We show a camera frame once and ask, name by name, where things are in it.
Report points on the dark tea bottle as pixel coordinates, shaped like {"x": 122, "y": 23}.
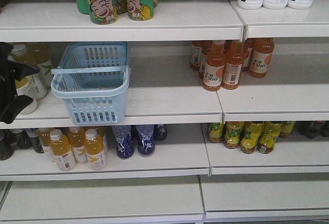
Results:
{"x": 6, "y": 149}
{"x": 21, "y": 137}
{"x": 33, "y": 136}

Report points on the white supermarket shelf unit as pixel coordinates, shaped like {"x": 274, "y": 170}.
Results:
{"x": 188, "y": 179}

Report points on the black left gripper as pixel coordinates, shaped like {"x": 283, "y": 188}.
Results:
{"x": 11, "y": 103}

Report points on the orange juice bottle C100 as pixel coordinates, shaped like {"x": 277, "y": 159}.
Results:
{"x": 233, "y": 65}
{"x": 214, "y": 68}
{"x": 261, "y": 57}

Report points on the light blue plastic basket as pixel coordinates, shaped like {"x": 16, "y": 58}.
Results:
{"x": 92, "y": 79}

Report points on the blue sports drink bottle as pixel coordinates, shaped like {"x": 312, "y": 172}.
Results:
{"x": 145, "y": 144}
{"x": 124, "y": 144}

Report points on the orange vitamin drink bottle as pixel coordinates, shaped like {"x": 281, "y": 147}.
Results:
{"x": 76, "y": 137}
{"x": 61, "y": 150}
{"x": 95, "y": 149}
{"x": 45, "y": 140}

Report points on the pale yellow drink bottle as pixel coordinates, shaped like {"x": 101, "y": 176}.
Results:
{"x": 22, "y": 55}
{"x": 41, "y": 56}
{"x": 23, "y": 87}

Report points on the dark cola bottle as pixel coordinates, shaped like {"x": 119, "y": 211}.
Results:
{"x": 310, "y": 129}

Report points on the yellow lemon tea bottle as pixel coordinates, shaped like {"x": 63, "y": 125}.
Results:
{"x": 232, "y": 133}
{"x": 266, "y": 142}
{"x": 215, "y": 131}
{"x": 251, "y": 135}

